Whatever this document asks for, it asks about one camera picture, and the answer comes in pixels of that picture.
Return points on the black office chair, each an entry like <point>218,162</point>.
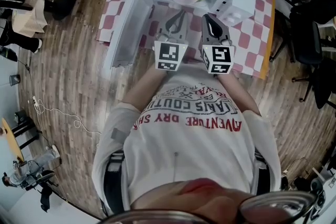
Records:
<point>315,44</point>

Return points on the white printed t-shirt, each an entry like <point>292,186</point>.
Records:
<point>189,154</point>

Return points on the person's right forearm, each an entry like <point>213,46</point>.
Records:
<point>239,94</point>

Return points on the white power strip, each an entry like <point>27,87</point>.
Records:
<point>34,100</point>

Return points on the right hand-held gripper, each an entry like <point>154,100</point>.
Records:
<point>219,56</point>

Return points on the person's left forearm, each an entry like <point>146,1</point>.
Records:
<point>147,86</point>

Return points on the yellow round table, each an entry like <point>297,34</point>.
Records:
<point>10,139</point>

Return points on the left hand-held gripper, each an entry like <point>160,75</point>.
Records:
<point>168,53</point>

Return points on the dark rimmed eyeglasses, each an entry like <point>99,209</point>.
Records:
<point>275,208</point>

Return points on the orange edged table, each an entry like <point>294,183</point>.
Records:
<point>270,34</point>

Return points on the red white checkered tablecloth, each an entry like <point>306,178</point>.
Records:
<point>252,39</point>

